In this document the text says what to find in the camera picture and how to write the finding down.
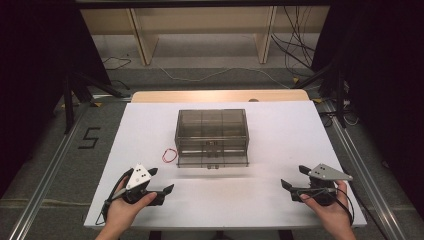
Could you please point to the black curtain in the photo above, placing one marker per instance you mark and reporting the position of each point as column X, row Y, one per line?
column 36, row 83
column 386, row 83

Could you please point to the aluminium floor rail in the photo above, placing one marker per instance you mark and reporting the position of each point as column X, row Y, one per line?
column 370, row 186
column 43, row 186

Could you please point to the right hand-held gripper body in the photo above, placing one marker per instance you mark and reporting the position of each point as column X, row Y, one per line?
column 325, row 173

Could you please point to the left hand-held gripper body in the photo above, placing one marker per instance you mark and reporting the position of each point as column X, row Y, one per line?
column 137, row 178

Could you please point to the person's right hand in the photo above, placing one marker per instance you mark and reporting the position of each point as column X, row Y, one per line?
column 328, row 211

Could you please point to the wooden table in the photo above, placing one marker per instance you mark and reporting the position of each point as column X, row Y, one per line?
column 220, row 96

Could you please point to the black metal stand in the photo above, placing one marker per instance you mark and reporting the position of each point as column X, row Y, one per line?
column 68, row 106
column 340, row 100

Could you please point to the light wooden desk frame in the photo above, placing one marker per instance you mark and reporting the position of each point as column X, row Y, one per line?
column 144, row 40

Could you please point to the person's left hand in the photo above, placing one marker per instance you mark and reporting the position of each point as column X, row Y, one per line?
column 122, row 210

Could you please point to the red rubber band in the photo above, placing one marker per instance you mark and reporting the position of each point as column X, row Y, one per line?
column 163, row 156

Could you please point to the transparent grey drawer box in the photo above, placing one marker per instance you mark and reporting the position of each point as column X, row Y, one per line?
column 211, row 136

